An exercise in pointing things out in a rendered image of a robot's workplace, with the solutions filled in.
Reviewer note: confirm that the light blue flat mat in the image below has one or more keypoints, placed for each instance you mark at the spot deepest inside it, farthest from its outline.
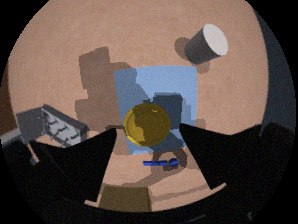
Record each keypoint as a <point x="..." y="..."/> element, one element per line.
<point x="171" y="87"/>

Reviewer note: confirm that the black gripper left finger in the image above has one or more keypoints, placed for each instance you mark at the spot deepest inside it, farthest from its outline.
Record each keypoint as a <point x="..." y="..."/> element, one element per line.
<point x="83" y="164"/>

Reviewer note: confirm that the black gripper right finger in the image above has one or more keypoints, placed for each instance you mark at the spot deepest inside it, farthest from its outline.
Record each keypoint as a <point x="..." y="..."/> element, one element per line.
<point x="215" y="153"/>

